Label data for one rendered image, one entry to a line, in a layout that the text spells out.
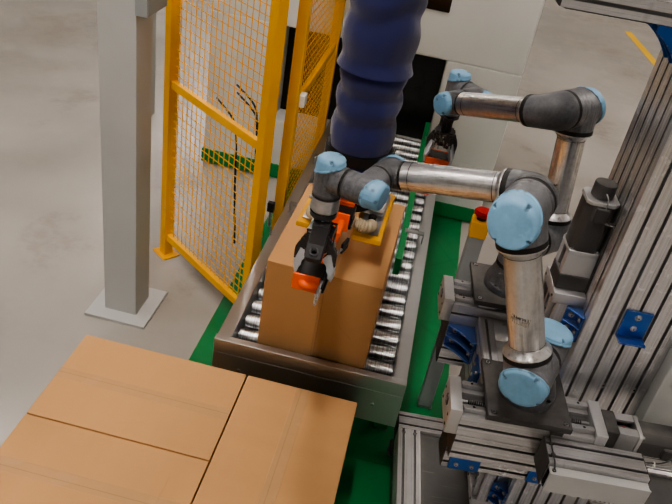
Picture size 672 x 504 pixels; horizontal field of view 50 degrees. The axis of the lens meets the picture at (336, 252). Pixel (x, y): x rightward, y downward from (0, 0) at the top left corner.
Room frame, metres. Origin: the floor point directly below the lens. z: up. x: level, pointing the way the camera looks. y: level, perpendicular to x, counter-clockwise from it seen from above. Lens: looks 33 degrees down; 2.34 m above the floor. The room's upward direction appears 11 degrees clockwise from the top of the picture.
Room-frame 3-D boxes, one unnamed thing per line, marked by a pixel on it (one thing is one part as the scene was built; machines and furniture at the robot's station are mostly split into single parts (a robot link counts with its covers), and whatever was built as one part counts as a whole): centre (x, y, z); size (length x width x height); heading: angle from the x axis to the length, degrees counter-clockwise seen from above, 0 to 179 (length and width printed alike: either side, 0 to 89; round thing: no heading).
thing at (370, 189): (1.59, -0.05, 1.50); 0.11 x 0.11 x 0.08; 65
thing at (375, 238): (2.19, -0.11, 1.10); 0.34 x 0.10 x 0.05; 173
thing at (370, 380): (1.93, 0.02, 0.58); 0.70 x 0.03 x 0.06; 85
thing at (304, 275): (1.60, 0.06, 1.20); 0.08 x 0.07 x 0.05; 173
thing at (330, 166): (1.61, 0.05, 1.50); 0.09 x 0.08 x 0.11; 65
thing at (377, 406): (1.93, 0.02, 0.47); 0.70 x 0.03 x 0.15; 85
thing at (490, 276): (1.97, -0.57, 1.09); 0.15 x 0.15 x 0.10
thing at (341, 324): (2.27, -0.01, 0.75); 0.60 x 0.40 x 0.40; 174
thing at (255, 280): (3.12, 0.24, 0.50); 2.31 x 0.05 x 0.19; 175
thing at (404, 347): (3.07, -0.41, 0.50); 2.31 x 0.05 x 0.19; 175
